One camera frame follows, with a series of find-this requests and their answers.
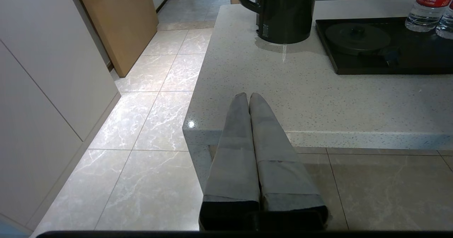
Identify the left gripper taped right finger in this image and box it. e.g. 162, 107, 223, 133
249, 92, 329, 231

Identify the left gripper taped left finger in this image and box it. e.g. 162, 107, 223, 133
199, 92, 260, 231

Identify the black electric kettle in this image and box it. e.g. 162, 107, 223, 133
235, 0, 318, 44

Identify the black round kettle base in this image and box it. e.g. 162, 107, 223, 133
325, 23, 402, 67

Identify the red-capped water bottle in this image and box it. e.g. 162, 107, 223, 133
435, 1, 453, 40
405, 0, 453, 32

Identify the black rectangular tray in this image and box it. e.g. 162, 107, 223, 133
315, 17, 453, 75

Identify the wooden door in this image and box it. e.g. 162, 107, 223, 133
74, 0, 159, 78

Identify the white tall cabinet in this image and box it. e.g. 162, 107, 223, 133
0, 0, 121, 231

